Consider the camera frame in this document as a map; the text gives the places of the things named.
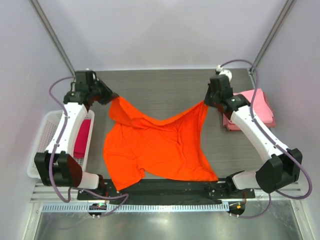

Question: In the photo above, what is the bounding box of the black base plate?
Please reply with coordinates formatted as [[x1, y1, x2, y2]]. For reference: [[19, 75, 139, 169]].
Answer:
[[77, 177, 256, 206]]

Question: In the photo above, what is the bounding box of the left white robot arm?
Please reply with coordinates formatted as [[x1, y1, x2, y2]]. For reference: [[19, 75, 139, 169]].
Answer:
[[34, 69, 118, 200]]

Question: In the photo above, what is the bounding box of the right aluminium frame post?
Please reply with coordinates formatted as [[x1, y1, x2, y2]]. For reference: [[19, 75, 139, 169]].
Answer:
[[253, 0, 297, 67]]

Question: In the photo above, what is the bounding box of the salmon pink shirt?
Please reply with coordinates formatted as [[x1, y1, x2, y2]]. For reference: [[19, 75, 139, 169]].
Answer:
[[223, 91, 277, 132]]

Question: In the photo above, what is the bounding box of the slotted cable duct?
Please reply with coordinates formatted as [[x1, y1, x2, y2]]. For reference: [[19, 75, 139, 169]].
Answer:
[[42, 202, 229, 213]]

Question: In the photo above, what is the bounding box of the orange t shirt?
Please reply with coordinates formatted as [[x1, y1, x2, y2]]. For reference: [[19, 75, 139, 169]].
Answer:
[[103, 97, 218, 191]]

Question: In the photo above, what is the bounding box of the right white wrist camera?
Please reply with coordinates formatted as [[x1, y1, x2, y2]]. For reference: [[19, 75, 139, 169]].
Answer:
[[215, 65, 232, 82]]

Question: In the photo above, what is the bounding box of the white plastic basket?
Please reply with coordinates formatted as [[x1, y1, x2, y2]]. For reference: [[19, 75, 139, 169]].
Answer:
[[27, 110, 95, 179]]

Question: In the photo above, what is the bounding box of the magenta t shirt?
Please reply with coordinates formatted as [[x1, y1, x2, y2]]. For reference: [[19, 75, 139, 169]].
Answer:
[[73, 119, 91, 159]]

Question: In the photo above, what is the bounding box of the light pink shirt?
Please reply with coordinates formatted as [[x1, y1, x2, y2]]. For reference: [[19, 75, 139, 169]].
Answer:
[[222, 89, 274, 127]]

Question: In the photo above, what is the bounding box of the aluminium frame post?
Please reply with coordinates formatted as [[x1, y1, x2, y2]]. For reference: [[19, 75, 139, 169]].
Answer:
[[29, 0, 75, 76], [253, 0, 297, 67]]

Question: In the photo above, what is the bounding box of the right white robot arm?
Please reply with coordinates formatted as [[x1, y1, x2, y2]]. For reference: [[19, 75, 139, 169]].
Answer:
[[204, 74, 302, 198]]

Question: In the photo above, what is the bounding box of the left aluminium frame post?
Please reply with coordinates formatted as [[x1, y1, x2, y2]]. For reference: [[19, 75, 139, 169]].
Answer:
[[29, 0, 75, 76]]

